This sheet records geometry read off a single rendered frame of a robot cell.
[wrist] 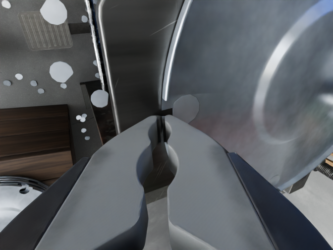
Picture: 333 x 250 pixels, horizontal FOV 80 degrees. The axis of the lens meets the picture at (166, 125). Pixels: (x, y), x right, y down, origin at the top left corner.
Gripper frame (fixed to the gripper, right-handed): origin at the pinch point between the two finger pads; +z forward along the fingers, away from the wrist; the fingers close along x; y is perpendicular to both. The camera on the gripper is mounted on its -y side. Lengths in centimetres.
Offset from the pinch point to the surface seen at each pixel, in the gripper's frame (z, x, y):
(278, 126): 5.3, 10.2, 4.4
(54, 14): 11.4, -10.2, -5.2
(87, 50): 72, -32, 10
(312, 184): 98, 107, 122
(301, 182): 14.9, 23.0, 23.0
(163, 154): 1.4, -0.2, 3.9
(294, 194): 105, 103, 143
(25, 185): 27, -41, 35
